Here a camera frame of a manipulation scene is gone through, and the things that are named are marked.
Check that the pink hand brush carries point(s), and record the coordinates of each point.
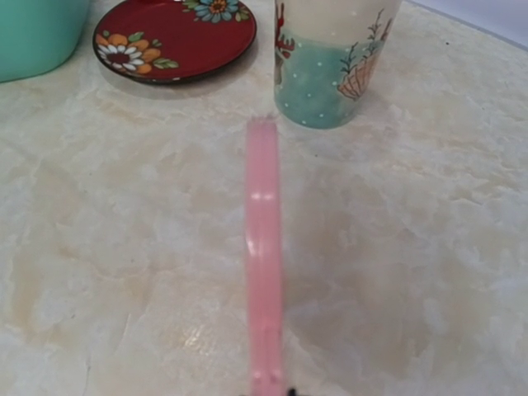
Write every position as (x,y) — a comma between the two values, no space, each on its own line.
(263,258)

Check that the beige printed cup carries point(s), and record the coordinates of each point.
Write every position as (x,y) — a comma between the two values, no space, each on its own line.
(325,56)

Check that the red floral round plate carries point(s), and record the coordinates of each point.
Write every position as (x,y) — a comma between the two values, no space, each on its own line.
(166,42)

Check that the mint green waste bin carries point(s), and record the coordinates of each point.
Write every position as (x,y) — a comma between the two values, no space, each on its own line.
(38,36)

